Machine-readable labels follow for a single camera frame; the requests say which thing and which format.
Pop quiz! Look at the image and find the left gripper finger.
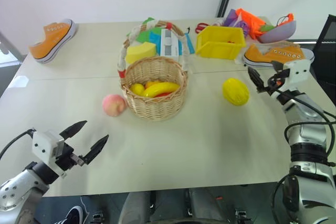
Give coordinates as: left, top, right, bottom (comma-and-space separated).
58, 120, 88, 139
84, 134, 110, 166

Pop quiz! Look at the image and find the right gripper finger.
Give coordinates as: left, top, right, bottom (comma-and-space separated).
271, 60, 286, 74
247, 67, 269, 94

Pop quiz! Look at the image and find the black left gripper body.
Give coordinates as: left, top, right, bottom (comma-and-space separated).
54, 142, 86, 173

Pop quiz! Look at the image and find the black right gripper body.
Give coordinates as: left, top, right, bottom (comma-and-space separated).
262, 68, 291, 94

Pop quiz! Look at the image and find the yellow plastic toy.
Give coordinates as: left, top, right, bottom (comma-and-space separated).
144, 80, 162, 89

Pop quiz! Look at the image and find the orange canvas sneaker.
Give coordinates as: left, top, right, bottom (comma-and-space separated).
28, 18, 78, 65
241, 41, 315, 69

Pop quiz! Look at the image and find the yellow toy melon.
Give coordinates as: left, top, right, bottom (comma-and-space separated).
222, 77, 250, 107

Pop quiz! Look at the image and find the purple plastic bowl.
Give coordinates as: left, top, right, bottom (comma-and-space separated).
258, 19, 298, 45

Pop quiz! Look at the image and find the pink toy peach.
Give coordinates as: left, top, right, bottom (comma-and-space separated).
102, 93, 128, 116

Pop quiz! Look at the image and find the yellow plastic storage bin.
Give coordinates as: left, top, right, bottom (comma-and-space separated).
195, 25, 247, 60

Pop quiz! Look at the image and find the dark blue sneaker white sole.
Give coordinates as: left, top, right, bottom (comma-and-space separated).
43, 205, 85, 224

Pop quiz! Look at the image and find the purple mesh bag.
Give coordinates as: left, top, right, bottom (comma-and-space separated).
222, 8, 250, 36

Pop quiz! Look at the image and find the grey rounded shape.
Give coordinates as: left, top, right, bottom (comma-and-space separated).
118, 190, 156, 224
188, 188, 227, 224

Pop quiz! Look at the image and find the yellow toy lemon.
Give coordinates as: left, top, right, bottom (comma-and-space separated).
130, 83, 146, 95

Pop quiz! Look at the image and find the light blue flat piece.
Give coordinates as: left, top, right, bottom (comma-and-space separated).
177, 31, 196, 56

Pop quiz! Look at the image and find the yellow toy banana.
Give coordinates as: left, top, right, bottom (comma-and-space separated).
142, 81, 181, 99

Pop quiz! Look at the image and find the white rectangular device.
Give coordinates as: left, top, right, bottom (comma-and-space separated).
160, 28, 180, 58

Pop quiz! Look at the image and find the yellow foam block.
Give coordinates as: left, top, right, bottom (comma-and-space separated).
125, 42, 157, 65

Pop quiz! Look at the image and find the grey furniture edge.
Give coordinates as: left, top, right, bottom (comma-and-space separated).
0, 30, 22, 69

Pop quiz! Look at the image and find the blue foam block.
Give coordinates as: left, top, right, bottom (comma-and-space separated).
149, 30, 162, 55

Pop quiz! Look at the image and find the green foam block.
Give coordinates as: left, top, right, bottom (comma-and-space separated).
135, 26, 161, 44

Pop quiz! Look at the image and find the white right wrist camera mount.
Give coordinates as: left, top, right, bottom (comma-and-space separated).
282, 59, 312, 83

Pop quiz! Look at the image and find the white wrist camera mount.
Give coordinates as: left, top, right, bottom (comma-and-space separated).
31, 130, 66, 178
282, 59, 312, 83

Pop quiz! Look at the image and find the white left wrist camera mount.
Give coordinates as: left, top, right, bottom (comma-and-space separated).
31, 130, 66, 178

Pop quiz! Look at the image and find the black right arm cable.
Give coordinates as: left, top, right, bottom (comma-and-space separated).
274, 87, 336, 168

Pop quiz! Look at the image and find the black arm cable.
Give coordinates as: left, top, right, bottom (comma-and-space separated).
0, 128, 36, 159
274, 87, 336, 168

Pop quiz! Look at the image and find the orange net with black cord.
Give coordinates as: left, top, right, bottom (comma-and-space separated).
275, 12, 295, 27

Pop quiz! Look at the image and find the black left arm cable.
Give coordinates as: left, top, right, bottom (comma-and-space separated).
0, 128, 36, 159

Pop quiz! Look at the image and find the wicker basket with handle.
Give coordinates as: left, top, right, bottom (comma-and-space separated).
117, 19, 194, 122

